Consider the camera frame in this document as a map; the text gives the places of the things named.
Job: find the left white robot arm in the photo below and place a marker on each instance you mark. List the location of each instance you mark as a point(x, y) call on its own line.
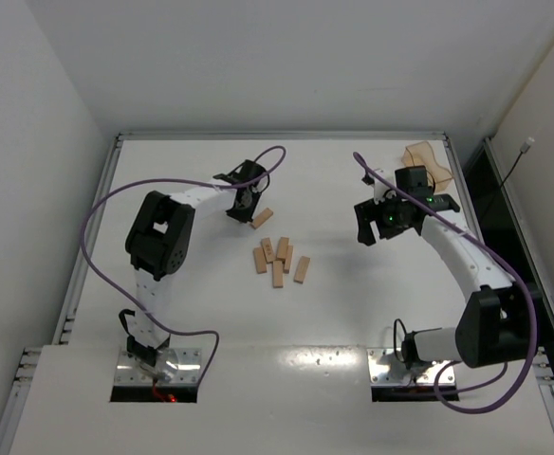
point(158, 244)

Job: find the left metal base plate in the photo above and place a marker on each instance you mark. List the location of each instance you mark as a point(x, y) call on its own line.
point(174, 367)

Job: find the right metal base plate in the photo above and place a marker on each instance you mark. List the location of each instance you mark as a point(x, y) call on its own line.
point(386, 371)

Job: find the plain wood block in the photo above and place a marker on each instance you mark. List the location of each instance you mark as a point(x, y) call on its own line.
point(260, 262)

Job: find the translucent orange plastic container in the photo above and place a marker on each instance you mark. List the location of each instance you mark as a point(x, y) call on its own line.
point(422, 154)

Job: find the metal base plate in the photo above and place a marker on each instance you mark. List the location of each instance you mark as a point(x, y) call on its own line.
point(174, 367)
point(386, 371)

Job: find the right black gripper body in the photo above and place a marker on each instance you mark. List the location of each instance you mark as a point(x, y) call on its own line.
point(367, 220)

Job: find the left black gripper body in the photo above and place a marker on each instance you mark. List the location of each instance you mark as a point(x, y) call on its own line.
point(244, 209)

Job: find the black cable white plug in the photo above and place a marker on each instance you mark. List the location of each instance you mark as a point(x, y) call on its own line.
point(524, 148)

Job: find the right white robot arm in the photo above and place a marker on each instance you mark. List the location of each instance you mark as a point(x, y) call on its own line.
point(499, 322)

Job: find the engraved wood block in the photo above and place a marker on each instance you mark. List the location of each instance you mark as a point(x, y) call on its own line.
point(268, 250)

